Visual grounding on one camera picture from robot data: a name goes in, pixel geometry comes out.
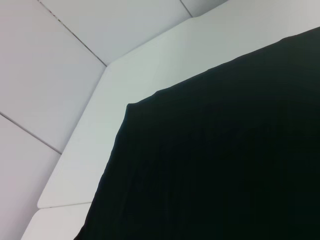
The black shirt with FREE print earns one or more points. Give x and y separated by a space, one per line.
212 150

